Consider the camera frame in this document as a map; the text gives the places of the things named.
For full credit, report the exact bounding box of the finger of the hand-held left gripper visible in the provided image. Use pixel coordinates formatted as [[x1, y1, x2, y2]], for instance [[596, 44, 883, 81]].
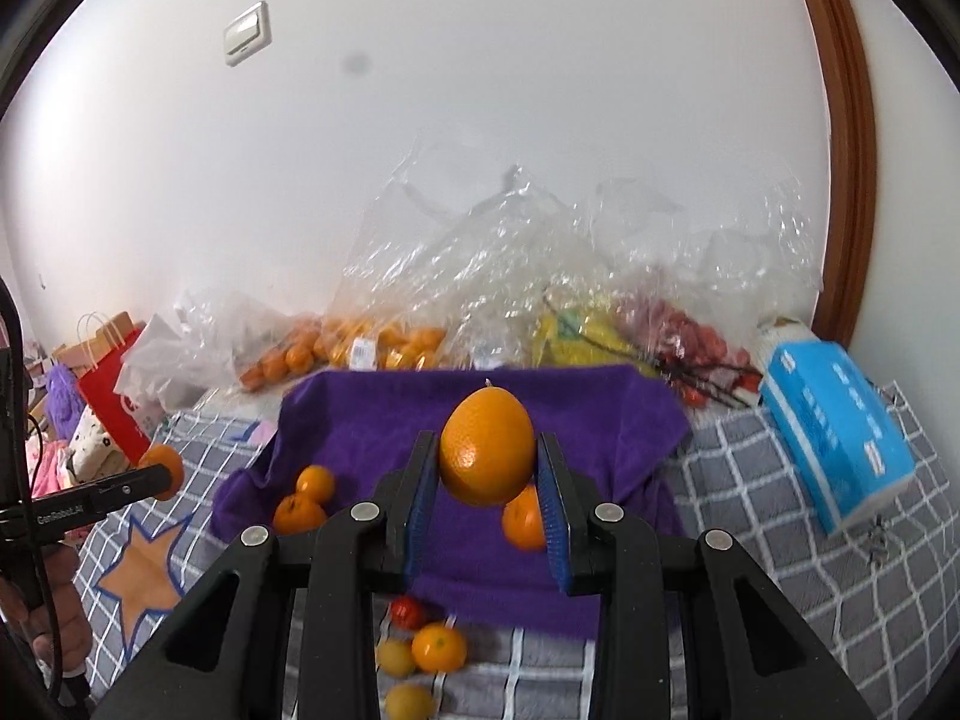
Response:
[[90, 463, 173, 518]]

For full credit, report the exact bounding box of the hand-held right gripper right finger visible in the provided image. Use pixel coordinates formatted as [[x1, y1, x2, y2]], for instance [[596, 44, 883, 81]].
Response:
[[534, 431, 878, 720]]

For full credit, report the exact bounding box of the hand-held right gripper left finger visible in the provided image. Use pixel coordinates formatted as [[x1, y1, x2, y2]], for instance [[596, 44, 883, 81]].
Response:
[[90, 429, 443, 720]]

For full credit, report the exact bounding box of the small mandarin orange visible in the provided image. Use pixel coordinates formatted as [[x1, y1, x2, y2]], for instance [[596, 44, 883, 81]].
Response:
[[411, 622, 468, 674], [501, 485, 548, 552], [296, 465, 336, 505], [439, 384, 537, 507]]

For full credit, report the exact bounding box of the large orange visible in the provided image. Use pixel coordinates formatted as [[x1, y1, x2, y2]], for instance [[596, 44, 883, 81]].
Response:
[[137, 444, 185, 502], [272, 493, 329, 537]]

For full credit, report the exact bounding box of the purple towel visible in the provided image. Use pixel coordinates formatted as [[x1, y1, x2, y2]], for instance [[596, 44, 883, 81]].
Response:
[[211, 364, 692, 635]]

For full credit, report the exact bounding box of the small yellow plum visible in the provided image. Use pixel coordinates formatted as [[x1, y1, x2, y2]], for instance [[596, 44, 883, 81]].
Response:
[[385, 682, 436, 720], [376, 639, 417, 678]]

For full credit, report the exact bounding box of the person's left hand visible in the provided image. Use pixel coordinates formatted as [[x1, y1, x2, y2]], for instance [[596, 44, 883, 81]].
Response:
[[0, 542, 92, 683]]

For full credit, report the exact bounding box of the pink printed blanket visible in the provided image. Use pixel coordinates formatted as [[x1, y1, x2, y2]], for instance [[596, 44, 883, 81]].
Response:
[[26, 439, 80, 500]]

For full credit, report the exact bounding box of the red paper bag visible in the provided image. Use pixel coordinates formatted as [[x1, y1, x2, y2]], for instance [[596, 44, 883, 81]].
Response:
[[77, 313, 155, 466]]

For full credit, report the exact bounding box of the purple plush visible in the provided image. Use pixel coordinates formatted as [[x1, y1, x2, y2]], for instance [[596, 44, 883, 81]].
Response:
[[43, 362, 87, 436]]

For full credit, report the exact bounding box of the white plastic bag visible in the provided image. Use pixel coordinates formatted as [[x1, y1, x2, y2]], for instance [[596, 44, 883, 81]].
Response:
[[116, 313, 188, 428]]

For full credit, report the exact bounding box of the labelled clear bag of mandarins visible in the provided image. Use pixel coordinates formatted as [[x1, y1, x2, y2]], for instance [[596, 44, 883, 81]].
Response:
[[319, 270, 451, 372]]

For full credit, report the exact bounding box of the thin clear bag of mandarins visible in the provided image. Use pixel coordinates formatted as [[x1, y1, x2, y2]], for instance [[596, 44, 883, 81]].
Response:
[[176, 289, 331, 395]]

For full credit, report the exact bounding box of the clear bag of red produce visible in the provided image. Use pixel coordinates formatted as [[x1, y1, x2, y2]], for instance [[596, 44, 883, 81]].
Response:
[[592, 178, 824, 410]]

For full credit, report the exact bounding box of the grey checked blanket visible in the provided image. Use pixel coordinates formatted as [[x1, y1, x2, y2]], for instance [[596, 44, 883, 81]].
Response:
[[71, 382, 960, 720]]

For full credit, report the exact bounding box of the clear bag of yellow produce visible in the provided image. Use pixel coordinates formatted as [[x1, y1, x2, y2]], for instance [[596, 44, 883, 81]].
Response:
[[341, 131, 623, 372]]

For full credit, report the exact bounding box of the blue tissue pack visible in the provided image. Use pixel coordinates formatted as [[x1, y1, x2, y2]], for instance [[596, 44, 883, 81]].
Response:
[[757, 321, 917, 537]]

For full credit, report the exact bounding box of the black cable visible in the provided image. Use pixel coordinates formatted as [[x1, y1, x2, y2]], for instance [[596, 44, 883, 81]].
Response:
[[0, 277, 95, 706]]

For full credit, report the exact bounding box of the white light switch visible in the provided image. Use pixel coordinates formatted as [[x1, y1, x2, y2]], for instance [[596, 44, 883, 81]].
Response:
[[223, 1, 271, 68]]

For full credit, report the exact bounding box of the brown wooden door frame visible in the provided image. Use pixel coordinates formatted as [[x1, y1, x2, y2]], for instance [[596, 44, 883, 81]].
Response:
[[780, 0, 878, 350]]

